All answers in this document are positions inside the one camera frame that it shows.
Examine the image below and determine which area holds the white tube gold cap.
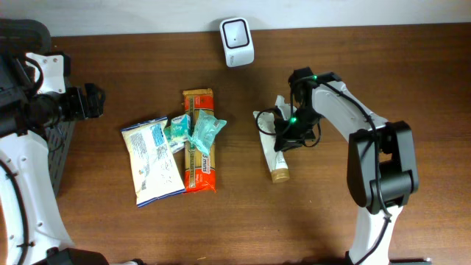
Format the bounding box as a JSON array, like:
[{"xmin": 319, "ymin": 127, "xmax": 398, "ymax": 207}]
[{"xmin": 253, "ymin": 95, "xmax": 291, "ymax": 183}]

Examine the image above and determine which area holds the mint green wipes pack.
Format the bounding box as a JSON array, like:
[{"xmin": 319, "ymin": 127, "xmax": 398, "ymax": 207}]
[{"xmin": 188, "ymin": 110, "xmax": 227, "ymax": 156}]

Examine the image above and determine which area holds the teal tissue pack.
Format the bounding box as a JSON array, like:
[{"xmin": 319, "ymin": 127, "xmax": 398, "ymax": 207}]
[
  {"xmin": 163, "ymin": 126, "xmax": 185, "ymax": 154},
  {"xmin": 171, "ymin": 114, "xmax": 191, "ymax": 142}
]

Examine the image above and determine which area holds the cream blue snack bag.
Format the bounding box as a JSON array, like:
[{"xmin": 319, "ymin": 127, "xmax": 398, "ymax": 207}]
[{"xmin": 121, "ymin": 117, "xmax": 185, "ymax": 208}]

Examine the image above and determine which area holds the orange spaghetti pack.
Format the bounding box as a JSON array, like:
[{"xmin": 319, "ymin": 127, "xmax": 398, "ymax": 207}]
[{"xmin": 183, "ymin": 88, "xmax": 216, "ymax": 193}]

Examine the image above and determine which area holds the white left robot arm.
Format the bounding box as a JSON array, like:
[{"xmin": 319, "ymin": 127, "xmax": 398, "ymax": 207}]
[{"xmin": 1, "ymin": 18, "xmax": 107, "ymax": 264}]

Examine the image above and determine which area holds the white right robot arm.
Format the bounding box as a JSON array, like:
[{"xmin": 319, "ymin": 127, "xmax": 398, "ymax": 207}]
[{"xmin": 274, "ymin": 67, "xmax": 419, "ymax": 264}]

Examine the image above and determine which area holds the white barcode scanner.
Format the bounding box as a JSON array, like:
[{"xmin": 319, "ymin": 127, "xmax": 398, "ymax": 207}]
[{"xmin": 219, "ymin": 18, "xmax": 255, "ymax": 68}]

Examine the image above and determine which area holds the dark grey plastic basket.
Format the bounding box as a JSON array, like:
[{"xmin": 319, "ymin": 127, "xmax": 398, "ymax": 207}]
[{"xmin": 1, "ymin": 18, "xmax": 76, "ymax": 196}]

